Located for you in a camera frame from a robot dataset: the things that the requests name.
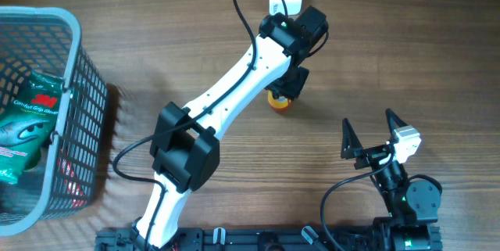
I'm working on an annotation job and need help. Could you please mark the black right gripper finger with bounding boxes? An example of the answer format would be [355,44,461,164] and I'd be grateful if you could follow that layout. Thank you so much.
[341,118,363,160]
[385,108,407,133]

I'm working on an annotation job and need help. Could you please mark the grey plastic mesh basket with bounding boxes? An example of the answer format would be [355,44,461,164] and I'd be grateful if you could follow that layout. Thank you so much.
[1,6,109,237]

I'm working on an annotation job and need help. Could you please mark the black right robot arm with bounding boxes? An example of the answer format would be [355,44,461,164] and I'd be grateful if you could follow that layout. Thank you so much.
[334,109,443,250]

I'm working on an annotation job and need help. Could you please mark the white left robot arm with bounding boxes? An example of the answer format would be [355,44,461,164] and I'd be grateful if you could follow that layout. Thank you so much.
[133,6,329,250]

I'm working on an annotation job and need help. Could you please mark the orange sauce bottle green cap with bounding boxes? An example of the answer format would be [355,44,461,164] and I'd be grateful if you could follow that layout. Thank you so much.
[267,91,292,113]

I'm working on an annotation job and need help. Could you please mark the green 3M gloves package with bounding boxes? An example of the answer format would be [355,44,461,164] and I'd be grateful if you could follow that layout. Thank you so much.
[1,72,63,184]

